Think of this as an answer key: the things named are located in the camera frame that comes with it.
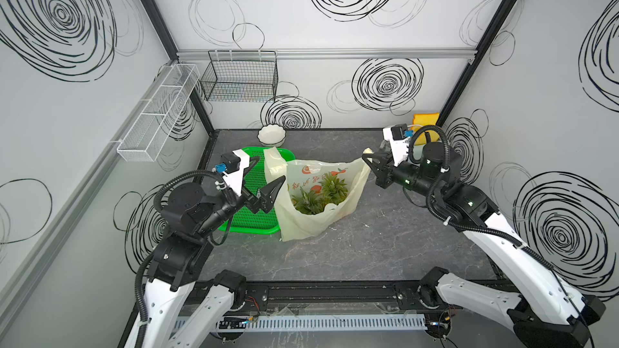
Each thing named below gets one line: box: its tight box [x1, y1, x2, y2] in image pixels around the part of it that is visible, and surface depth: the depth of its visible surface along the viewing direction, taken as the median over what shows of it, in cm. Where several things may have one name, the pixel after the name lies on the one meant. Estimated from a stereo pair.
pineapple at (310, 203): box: [290, 186, 327, 215], surface depth 77 cm
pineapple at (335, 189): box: [318, 171, 349, 206], surface depth 80 cm
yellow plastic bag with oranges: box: [264, 147, 373, 241], surface depth 71 cm
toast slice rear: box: [410, 112, 441, 145], surface depth 98 cm
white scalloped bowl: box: [257, 124, 287, 148], surface depth 118 cm
